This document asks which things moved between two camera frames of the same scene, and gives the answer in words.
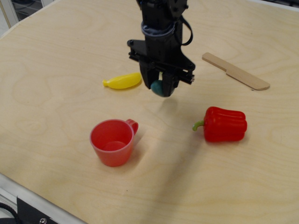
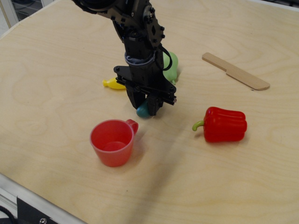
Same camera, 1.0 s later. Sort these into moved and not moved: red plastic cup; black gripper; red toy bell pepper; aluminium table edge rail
Moved: black gripper
Not moved: red toy bell pepper; aluminium table edge rail; red plastic cup
